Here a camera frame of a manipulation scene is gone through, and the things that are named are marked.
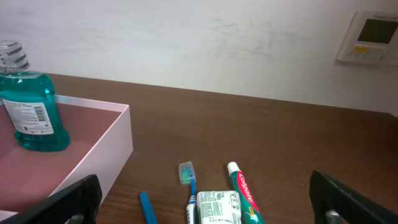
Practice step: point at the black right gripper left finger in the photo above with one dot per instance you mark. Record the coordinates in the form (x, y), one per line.
(77, 203)

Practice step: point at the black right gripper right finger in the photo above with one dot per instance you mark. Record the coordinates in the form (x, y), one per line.
(334, 202)

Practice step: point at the green Colgate toothpaste tube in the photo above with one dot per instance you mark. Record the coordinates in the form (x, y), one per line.
(249, 209)

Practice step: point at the blue Listerine mouthwash bottle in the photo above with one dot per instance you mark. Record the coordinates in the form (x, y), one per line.
(29, 98)

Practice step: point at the green and white soap packet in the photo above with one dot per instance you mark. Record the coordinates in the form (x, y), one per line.
(219, 207)

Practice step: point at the white cardboard box, pink inside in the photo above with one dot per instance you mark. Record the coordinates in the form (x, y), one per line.
(101, 143)

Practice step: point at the blue disposable razor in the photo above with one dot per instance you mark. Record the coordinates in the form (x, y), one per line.
(147, 209)

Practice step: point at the blue and white toothbrush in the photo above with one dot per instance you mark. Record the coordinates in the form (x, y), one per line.
(187, 177)

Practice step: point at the white wall thermostat panel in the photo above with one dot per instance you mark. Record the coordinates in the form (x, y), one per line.
(371, 39)

